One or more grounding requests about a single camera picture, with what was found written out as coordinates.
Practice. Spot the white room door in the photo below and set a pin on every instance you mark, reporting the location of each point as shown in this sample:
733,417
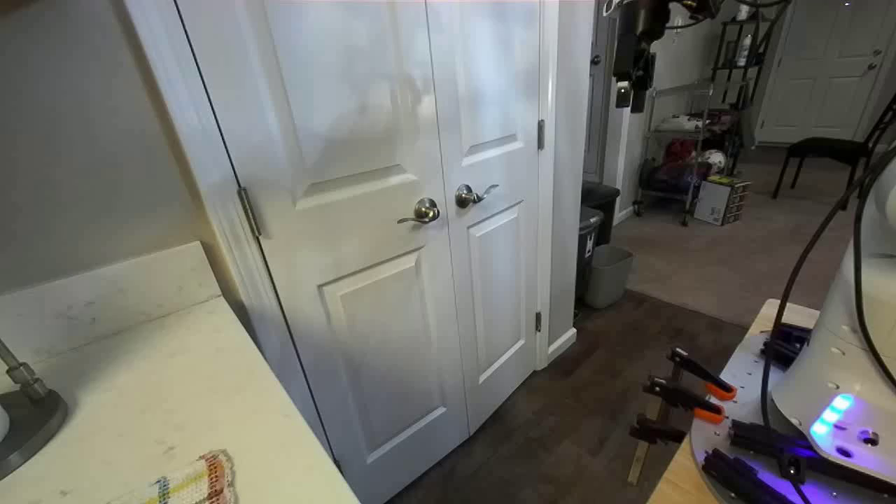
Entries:
820,75

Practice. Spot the black waste bin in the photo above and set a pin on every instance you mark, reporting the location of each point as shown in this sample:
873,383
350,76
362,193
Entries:
603,201

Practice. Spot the dark metal door hinge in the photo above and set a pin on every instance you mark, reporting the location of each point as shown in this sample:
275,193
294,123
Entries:
540,135
249,212
537,323

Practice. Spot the white door frame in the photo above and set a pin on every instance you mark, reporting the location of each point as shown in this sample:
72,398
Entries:
196,141

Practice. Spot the silver lidded waste bin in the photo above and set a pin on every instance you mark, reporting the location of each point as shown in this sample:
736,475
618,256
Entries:
589,249

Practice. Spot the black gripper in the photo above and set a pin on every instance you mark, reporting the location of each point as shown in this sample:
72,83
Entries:
638,43

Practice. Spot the metal robot mounting plate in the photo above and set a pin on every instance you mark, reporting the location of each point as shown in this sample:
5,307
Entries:
743,375

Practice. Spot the colourful printed strip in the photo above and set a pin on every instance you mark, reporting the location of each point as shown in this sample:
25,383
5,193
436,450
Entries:
210,478

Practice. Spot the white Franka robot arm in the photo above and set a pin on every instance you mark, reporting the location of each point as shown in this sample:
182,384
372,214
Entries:
841,355

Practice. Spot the black shelf rack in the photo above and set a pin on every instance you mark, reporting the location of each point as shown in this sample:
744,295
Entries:
743,75

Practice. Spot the black table clamp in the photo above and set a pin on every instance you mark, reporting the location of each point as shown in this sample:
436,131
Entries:
743,478
774,442

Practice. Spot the black bar clamp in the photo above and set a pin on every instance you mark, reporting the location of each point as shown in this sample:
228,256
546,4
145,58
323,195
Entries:
658,431

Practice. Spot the grey plastic waste bin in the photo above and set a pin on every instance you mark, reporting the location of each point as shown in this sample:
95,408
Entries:
609,279

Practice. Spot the black clamp orange tip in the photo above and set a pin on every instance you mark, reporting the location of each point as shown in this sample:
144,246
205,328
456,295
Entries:
701,370
681,397

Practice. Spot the black chair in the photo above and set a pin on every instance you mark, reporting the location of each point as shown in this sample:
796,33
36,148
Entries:
820,148

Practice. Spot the white storage box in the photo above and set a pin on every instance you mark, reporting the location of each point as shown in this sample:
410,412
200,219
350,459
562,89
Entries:
719,201

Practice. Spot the white panelled closet door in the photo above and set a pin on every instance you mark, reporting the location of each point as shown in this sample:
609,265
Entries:
494,281
372,326

